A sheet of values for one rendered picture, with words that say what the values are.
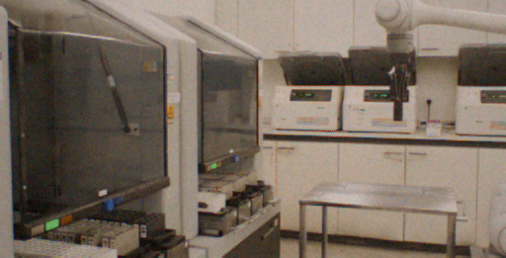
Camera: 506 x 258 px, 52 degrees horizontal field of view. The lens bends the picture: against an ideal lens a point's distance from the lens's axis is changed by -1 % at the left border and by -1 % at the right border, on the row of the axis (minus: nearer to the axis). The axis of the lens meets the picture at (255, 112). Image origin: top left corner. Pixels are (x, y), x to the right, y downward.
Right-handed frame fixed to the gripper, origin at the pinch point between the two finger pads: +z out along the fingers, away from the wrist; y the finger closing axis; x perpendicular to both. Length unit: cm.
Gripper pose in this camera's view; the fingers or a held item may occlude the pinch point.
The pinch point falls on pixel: (397, 111)
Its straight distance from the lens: 186.0
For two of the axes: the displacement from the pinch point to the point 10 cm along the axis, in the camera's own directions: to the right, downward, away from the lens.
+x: -7.4, -0.5, 6.7
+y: 6.7, -0.4, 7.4
